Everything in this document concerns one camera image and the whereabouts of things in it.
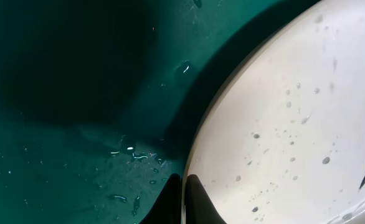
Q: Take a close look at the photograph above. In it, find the white round plate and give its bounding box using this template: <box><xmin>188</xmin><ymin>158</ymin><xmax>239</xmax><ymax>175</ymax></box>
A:
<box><xmin>186</xmin><ymin>0</ymin><xmax>365</xmax><ymax>224</ymax></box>

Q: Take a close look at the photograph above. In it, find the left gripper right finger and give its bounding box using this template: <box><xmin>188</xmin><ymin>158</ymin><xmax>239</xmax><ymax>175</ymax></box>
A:
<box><xmin>184</xmin><ymin>174</ymin><xmax>226</xmax><ymax>224</ymax></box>

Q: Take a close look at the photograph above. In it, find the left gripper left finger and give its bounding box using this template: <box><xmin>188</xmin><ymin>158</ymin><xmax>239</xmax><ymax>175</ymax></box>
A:
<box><xmin>140</xmin><ymin>174</ymin><xmax>182</xmax><ymax>224</ymax></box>

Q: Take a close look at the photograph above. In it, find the teal plastic tray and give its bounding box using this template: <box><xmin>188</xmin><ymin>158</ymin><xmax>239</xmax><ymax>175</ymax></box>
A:
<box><xmin>0</xmin><ymin>0</ymin><xmax>313</xmax><ymax>223</ymax></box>

